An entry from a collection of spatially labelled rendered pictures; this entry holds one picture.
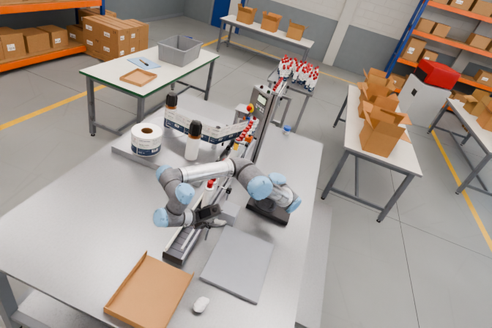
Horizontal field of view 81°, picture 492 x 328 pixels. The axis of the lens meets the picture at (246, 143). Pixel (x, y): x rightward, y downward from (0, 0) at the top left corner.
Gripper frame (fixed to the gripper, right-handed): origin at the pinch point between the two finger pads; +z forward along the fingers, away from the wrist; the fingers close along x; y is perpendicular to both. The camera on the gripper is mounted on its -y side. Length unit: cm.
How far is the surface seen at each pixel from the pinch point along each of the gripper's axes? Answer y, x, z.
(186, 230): 29.4, -3.8, 0.9
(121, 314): 38, 27, -34
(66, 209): 68, -32, -43
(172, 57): 90, -244, 86
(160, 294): 32.2, 23.6, -18.2
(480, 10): -304, -356, 661
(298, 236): 0, 13, 60
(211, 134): 27, -75, 40
